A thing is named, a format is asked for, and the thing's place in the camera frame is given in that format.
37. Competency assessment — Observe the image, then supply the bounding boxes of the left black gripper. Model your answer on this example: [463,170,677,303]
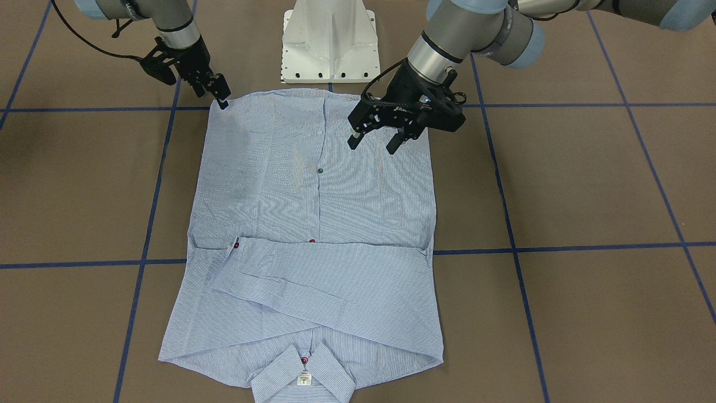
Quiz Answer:
[347,59,457,155]

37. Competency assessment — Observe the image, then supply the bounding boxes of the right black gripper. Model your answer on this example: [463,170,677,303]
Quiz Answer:
[154,36,231,110]

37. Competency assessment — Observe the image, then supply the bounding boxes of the light blue striped shirt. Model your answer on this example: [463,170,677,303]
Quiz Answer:
[158,88,444,402]

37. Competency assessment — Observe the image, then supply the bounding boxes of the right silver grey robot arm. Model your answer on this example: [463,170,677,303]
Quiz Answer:
[75,1,231,109]

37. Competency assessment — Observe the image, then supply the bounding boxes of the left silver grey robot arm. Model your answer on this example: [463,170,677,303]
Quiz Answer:
[347,1,714,154]

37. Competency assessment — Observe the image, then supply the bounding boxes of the black braided cable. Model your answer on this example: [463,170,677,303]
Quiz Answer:
[361,59,412,110]
[49,0,160,61]

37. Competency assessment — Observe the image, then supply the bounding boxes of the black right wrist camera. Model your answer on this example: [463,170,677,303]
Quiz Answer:
[139,44,177,85]

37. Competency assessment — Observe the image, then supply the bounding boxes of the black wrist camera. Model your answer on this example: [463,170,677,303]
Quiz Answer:
[425,85,467,132]
[139,44,177,85]

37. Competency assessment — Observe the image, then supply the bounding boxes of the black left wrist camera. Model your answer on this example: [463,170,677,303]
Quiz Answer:
[425,85,467,132]

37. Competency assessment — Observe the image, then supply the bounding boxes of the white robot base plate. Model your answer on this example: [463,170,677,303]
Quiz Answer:
[280,1,381,84]

